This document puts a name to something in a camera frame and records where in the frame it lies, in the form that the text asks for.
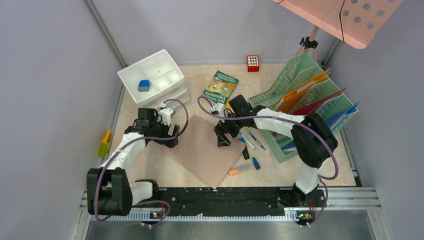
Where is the blue file folder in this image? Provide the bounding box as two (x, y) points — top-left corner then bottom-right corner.
(281, 101), (360, 152)

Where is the blue marker cap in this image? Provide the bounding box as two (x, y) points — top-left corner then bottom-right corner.
(252, 157), (261, 170)

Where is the white plastic drawer organizer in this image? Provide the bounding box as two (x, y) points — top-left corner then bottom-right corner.
(117, 49), (191, 110)

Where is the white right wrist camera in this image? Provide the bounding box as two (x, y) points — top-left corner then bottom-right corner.
(211, 103), (226, 117)

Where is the orange cap clear marker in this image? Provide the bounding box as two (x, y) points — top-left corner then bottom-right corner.
(227, 165), (255, 176)

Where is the white blue pen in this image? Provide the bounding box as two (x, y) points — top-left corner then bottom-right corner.
(238, 132), (256, 150)

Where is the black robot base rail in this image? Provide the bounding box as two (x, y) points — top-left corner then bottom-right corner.
(128, 187), (327, 210)

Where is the red grid pen holder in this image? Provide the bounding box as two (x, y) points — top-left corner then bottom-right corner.
(246, 55), (260, 73)

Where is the blue clear gel pen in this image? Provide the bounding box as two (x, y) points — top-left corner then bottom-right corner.
(248, 131), (266, 151)

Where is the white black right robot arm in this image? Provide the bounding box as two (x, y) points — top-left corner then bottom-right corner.
(210, 94), (338, 206)

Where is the green Treehouse paperback book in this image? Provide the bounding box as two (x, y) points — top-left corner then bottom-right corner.
(202, 70), (239, 105)

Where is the pink music stand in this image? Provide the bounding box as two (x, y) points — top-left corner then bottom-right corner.
(275, 0), (403, 60)

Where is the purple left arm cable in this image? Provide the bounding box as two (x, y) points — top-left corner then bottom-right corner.
(93, 98), (190, 229)

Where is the blue grey eraser block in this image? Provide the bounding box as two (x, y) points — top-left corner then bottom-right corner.
(137, 79), (151, 92)

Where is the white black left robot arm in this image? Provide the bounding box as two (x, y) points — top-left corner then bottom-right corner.
(86, 107), (180, 217)

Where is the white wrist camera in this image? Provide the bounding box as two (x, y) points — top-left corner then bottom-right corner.
(157, 102), (175, 126)
(211, 103), (226, 117)

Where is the red plastic folder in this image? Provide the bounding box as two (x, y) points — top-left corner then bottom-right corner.
(292, 87), (347, 116)

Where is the orange folder binder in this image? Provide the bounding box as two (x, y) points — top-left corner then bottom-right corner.
(276, 69), (331, 114)

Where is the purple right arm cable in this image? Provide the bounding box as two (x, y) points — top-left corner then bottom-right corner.
(197, 96), (340, 228)

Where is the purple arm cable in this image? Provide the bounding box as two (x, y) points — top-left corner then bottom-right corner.
(93, 98), (190, 229)
(197, 96), (340, 228)

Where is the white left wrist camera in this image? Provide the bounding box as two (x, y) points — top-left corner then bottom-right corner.
(157, 102), (175, 126)

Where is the black marker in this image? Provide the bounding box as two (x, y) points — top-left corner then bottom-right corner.
(242, 145), (250, 160)

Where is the yellow green clip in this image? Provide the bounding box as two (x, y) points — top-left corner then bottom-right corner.
(97, 129), (112, 158)

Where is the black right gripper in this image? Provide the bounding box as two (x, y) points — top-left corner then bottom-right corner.
(213, 110), (245, 148)

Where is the green plastic file rack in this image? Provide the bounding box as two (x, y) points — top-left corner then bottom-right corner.
(248, 51), (359, 164)

